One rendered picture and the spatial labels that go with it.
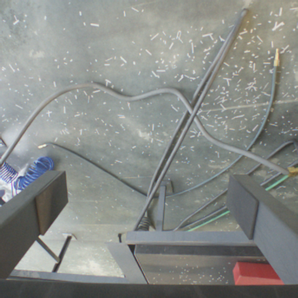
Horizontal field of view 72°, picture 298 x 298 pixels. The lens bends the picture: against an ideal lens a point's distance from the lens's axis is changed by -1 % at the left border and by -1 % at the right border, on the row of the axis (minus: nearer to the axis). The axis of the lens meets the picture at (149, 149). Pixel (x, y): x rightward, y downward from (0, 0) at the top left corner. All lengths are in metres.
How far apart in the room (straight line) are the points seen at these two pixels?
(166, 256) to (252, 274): 0.23
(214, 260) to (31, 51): 1.04
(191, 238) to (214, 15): 0.74
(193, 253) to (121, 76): 0.72
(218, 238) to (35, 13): 1.01
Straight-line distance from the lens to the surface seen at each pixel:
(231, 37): 0.85
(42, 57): 1.07
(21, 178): 1.58
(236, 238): 0.66
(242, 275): 0.67
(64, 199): 0.17
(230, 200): 0.17
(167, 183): 1.27
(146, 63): 0.91
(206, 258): 0.67
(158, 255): 0.67
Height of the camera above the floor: 0.87
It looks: 51 degrees down
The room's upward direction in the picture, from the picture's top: 169 degrees counter-clockwise
